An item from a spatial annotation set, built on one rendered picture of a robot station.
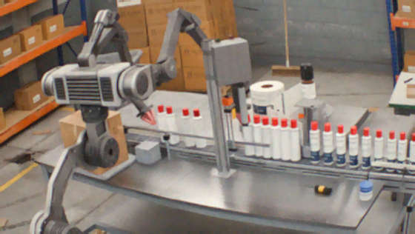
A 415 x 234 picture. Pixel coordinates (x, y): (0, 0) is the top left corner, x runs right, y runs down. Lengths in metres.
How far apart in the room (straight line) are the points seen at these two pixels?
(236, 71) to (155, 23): 3.82
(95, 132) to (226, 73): 0.67
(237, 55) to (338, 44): 4.67
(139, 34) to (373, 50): 2.85
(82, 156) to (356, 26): 5.12
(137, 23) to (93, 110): 4.17
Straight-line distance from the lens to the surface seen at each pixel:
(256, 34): 7.84
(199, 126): 3.25
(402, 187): 2.76
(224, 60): 2.86
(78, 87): 2.66
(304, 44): 7.63
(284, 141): 3.00
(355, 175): 2.86
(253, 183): 2.97
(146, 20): 6.71
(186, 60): 6.62
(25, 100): 7.08
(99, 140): 2.73
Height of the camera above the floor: 2.15
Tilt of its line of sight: 20 degrees down
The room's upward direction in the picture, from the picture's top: 8 degrees counter-clockwise
